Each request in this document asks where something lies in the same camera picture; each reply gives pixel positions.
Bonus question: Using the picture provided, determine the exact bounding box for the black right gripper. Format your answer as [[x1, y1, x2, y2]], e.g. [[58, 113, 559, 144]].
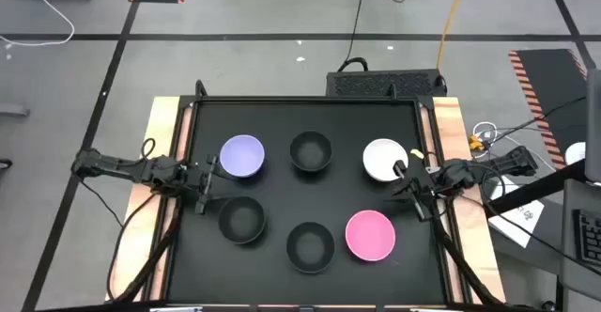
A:
[[383, 159, 464, 223]]

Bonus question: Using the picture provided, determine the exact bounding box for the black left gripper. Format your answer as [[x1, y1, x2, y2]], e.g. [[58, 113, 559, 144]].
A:
[[176, 153, 239, 216]]

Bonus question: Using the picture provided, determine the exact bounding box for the purple bowl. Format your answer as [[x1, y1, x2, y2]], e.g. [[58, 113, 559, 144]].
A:
[[219, 133, 266, 179]]

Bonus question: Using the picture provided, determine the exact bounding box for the black bowl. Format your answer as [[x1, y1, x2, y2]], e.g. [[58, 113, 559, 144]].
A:
[[288, 130, 333, 173], [285, 221, 336, 274], [217, 195, 268, 246]]

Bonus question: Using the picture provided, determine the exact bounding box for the white bowl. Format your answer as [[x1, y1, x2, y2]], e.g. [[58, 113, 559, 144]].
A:
[[362, 137, 409, 183]]

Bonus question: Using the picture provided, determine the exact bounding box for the pink bowl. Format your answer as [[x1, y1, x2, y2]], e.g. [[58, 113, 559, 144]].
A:
[[344, 209, 397, 262]]

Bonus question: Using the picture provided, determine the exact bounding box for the light wooden side board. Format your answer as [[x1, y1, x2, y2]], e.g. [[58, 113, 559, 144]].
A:
[[420, 96, 507, 304], [105, 96, 194, 303]]

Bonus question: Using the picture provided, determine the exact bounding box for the black computer case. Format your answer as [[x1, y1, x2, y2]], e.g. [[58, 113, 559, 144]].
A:
[[326, 69, 448, 99]]

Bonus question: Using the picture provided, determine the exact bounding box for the white paper sheet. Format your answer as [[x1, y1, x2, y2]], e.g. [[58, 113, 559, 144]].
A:
[[487, 182, 546, 249]]

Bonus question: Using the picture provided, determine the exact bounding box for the black slanted beam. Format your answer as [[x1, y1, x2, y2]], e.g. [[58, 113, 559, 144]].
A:
[[483, 159, 588, 217]]

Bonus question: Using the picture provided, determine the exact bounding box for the white round object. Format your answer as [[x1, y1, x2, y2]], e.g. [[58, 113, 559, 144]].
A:
[[564, 141, 587, 166]]

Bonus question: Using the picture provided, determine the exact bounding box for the black keyboard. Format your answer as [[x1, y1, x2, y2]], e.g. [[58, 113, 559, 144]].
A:
[[572, 208, 601, 269]]

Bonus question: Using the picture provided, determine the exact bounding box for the grey desk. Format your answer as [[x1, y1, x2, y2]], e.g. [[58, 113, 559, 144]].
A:
[[558, 179, 601, 304]]

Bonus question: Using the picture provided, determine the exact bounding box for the grey metal foot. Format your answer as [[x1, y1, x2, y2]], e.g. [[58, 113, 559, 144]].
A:
[[0, 103, 32, 117]]

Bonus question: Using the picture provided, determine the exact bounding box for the coiled white cable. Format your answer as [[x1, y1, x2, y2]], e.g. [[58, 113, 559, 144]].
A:
[[471, 120, 500, 159]]

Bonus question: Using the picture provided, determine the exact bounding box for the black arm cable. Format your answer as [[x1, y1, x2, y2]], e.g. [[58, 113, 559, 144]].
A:
[[106, 192, 161, 303]]

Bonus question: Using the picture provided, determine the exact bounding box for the black aluminium table frame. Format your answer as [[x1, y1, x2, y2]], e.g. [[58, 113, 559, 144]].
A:
[[105, 79, 508, 312]]

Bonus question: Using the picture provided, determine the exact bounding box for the black power cable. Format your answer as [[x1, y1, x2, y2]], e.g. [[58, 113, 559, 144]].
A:
[[336, 0, 370, 74]]

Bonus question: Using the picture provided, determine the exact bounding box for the thin black cable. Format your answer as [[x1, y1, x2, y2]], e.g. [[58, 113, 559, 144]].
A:
[[487, 95, 588, 144]]

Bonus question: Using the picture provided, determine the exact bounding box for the yellow cable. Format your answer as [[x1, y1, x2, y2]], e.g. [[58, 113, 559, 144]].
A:
[[436, 0, 469, 71]]

